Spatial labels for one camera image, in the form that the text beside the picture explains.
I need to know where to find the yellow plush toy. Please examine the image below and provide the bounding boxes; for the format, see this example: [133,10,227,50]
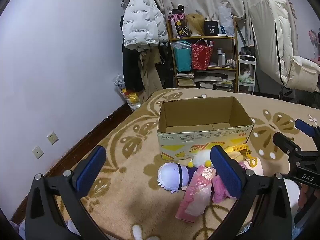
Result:
[224,145,258,167]

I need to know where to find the white plastic bag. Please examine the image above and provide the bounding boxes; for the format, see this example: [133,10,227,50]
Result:
[217,6,236,37]

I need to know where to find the white fluffy plush toy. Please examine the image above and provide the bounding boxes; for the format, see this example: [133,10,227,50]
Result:
[187,150,213,168]

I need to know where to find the wooden shelf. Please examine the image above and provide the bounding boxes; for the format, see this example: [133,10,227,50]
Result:
[166,14,240,93]

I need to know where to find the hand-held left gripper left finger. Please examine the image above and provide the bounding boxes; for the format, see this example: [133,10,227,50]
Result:
[25,145,107,240]

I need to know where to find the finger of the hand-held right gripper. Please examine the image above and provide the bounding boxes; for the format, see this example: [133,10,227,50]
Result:
[272,132,305,156]
[294,119,320,138]

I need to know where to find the blonde wig on head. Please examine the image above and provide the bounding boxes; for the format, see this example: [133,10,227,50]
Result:
[185,13,207,37]

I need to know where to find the white-haired plush doll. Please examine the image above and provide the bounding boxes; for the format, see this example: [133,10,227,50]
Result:
[157,162,198,195]

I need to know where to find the beige patterned carpet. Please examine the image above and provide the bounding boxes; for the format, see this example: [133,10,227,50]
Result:
[10,87,320,240]

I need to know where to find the pile of papers and books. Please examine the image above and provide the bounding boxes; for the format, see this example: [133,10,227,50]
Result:
[194,69,236,92]

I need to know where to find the black hanging garment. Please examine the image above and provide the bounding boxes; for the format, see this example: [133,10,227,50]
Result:
[154,41,175,90]
[122,37,146,92]

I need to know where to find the purple and black printed bag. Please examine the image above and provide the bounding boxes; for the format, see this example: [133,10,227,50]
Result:
[167,4,188,40]

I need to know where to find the black box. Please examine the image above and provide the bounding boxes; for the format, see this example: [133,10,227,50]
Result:
[203,20,221,37]

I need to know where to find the pink plastic tissue pack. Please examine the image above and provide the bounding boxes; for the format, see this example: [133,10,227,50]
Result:
[175,166,217,223]

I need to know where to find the white puffer jacket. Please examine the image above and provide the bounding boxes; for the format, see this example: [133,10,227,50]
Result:
[122,0,169,51]

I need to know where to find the white wall socket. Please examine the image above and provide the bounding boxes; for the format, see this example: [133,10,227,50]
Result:
[32,146,44,159]
[46,131,59,145]

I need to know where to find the beige hanging trousers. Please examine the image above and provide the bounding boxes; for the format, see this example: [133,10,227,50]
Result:
[138,47,166,103]

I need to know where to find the clear plastic bag of toys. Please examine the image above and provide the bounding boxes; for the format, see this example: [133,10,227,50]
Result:
[114,73,143,112]

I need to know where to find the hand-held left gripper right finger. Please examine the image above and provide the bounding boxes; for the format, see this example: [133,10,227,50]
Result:
[209,145,293,240]

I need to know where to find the white rolling cart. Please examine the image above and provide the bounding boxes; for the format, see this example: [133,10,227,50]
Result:
[237,54,258,96]

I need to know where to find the pink plush bear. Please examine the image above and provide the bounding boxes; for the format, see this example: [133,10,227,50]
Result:
[212,174,241,203]

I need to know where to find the teal bag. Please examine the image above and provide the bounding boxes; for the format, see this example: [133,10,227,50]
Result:
[171,41,193,72]

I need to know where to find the pink fan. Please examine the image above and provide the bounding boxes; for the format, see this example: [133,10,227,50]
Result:
[308,29,320,62]

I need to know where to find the row of cosmetic bottles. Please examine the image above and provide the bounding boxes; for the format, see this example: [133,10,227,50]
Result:
[216,48,237,68]

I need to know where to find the stack of books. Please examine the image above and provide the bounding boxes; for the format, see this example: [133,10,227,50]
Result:
[174,71,195,89]

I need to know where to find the cardboard box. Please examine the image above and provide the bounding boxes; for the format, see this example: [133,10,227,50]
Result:
[157,96,254,160]

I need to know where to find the red gift bag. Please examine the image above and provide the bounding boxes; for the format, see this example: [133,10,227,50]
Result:
[191,39,215,71]

